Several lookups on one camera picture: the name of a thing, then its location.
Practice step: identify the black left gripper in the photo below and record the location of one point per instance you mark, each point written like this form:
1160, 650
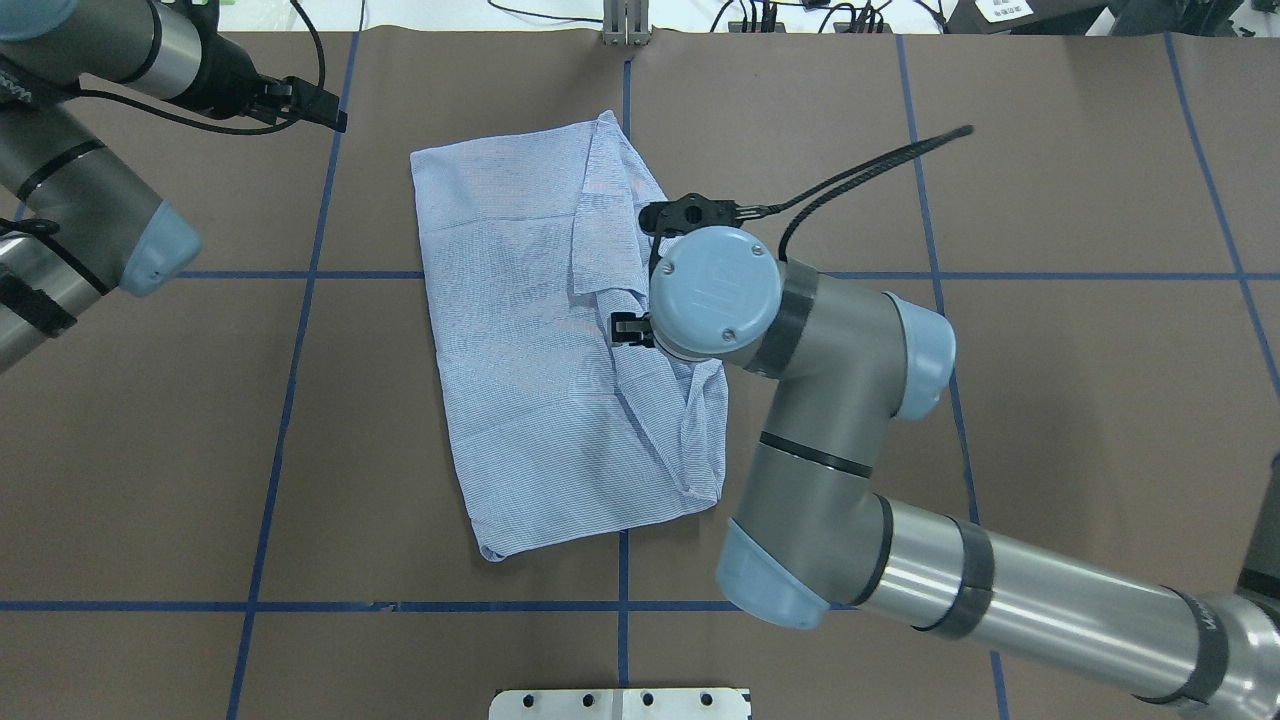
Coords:
222, 90

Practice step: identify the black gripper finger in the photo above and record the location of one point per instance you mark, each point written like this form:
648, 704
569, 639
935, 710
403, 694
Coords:
632, 330

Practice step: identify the light blue striped shirt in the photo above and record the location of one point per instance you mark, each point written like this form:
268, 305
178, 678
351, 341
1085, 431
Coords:
529, 245

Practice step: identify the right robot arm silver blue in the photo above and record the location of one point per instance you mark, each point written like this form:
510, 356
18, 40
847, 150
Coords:
811, 530

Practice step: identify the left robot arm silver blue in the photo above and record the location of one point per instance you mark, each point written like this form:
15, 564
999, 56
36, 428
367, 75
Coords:
93, 226

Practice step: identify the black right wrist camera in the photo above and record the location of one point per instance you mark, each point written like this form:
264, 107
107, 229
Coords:
675, 218

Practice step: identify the aluminium frame post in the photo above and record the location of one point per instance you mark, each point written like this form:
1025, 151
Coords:
626, 23

